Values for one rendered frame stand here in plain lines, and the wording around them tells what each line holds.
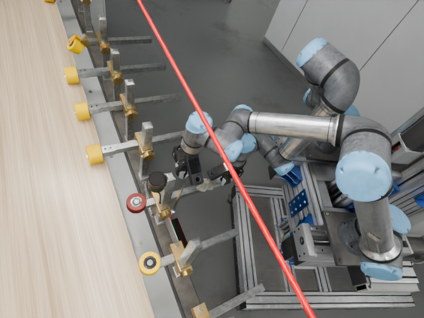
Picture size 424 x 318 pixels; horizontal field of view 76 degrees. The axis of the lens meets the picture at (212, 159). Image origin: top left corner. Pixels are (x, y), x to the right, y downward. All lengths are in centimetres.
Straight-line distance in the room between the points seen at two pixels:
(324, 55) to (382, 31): 228
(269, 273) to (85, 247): 125
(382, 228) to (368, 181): 22
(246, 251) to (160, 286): 76
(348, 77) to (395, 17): 227
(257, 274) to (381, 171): 138
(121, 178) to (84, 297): 68
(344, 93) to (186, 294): 99
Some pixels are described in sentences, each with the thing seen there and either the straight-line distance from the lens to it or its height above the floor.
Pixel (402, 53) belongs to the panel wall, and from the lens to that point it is 319.
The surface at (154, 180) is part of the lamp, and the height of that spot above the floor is 113.
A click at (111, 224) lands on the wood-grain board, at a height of 90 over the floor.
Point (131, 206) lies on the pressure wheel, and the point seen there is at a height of 91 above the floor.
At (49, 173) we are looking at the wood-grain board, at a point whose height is 90.
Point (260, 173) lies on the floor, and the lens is 255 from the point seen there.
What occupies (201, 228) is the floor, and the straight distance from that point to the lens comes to 214.
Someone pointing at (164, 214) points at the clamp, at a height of 87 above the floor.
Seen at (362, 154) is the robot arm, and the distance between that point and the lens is 73.
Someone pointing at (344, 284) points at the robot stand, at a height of 21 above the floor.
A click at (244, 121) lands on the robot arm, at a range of 91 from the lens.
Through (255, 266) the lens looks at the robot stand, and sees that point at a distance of 196.
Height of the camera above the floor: 197
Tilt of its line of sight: 53 degrees down
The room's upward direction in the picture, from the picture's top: 24 degrees clockwise
